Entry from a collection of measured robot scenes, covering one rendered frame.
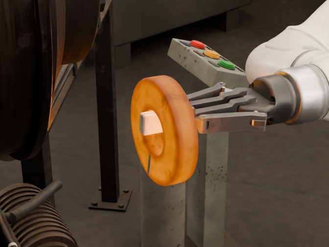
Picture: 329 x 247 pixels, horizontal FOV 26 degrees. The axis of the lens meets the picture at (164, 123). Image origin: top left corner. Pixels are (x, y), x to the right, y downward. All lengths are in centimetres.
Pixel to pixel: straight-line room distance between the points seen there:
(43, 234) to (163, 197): 60
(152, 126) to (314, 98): 25
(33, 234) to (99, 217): 95
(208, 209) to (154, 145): 99
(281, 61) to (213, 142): 71
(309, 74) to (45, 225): 56
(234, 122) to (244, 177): 146
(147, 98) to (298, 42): 35
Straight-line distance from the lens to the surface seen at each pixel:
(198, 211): 205
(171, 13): 337
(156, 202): 186
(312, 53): 121
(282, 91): 107
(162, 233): 192
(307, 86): 109
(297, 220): 228
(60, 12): 69
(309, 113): 110
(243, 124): 102
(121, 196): 234
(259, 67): 127
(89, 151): 261
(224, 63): 177
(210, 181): 197
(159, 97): 97
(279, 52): 125
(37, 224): 135
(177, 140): 94
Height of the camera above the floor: 132
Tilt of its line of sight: 28 degrees down
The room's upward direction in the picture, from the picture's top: straight up
